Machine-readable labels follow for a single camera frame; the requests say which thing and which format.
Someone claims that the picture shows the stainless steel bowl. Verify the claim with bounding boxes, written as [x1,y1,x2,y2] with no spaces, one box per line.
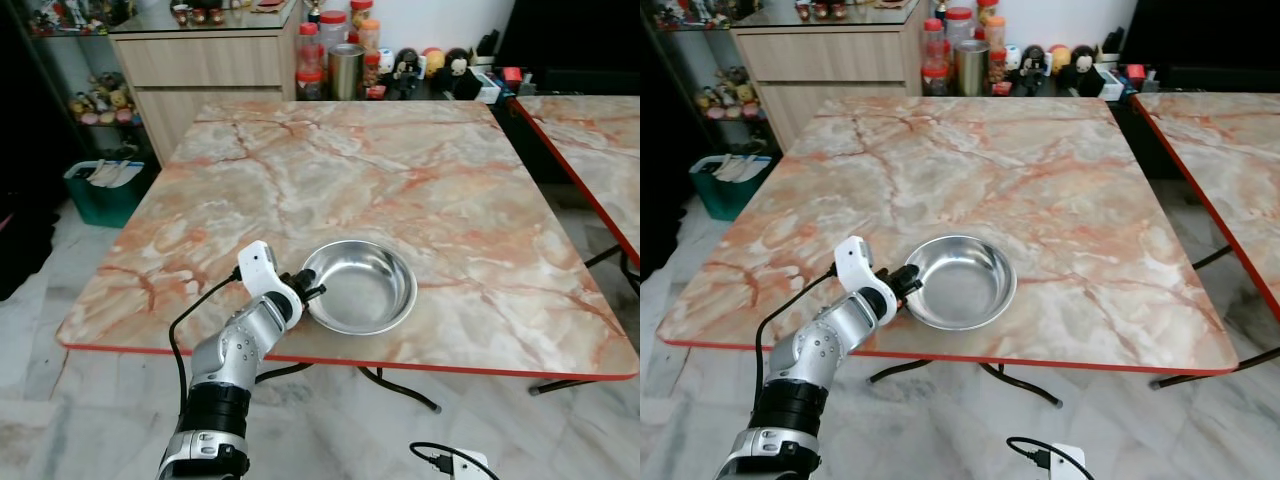
[903,235,1018,332]
[300,240,418,336]

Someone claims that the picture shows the green plastic bin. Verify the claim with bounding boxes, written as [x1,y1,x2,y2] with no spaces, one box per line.
[63,160,153,229]
[689,154,774,222]

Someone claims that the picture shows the white papers bundle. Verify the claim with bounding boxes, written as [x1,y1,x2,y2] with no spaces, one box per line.
[85,160,143,189]
[712,154,766,183]

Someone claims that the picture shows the steel cylinder canister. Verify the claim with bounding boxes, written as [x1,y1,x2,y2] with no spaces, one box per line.
[955,39,991,97]
[329,43,366,101]

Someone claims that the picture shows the light wooden drawer cabinet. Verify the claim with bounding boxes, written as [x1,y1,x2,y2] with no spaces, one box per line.
[730,8,926,151]
[108,10,301,166]

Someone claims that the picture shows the tall red-lidded plastic jar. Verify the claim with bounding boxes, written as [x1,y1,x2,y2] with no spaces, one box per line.
[296,22,323,100]
[921,18,949,97]

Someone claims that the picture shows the straight black table leg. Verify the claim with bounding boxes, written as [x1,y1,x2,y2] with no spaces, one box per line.
[1149,344,1280,390]
[529,377,603,395]

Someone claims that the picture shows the black-haired doll figurine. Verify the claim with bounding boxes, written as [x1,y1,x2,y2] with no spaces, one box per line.
[1068,45,1098,90]
[443,48,472,93]

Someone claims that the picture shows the black crossed table leg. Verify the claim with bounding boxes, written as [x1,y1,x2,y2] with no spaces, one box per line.
[1190,243,1280,323]
[584,244,641,297]

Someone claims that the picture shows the colourful toy figurines row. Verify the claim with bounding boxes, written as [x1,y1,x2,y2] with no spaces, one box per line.
[650,0,743,31]
[28,0,136,37]

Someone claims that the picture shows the large black screen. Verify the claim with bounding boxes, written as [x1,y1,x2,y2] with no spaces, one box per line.
[1120,0,1280,69]
[497,0,641,73]

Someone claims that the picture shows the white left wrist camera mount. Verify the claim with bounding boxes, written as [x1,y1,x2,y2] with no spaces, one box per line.
[238,241,304,323]
[833,236,898,326]

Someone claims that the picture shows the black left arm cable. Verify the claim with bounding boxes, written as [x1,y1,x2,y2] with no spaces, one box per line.
[754,266,841,393]
[168,272,246,401]

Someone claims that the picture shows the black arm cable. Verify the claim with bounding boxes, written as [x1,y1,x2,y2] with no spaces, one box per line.
[168,272,246,401]
[754,266,841,393]
[1006,436,1097,480]
[409,441,471,477]

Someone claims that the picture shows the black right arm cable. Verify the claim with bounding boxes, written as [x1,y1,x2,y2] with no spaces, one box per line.
[1006,436,1097,480]
[409,441,471,477]

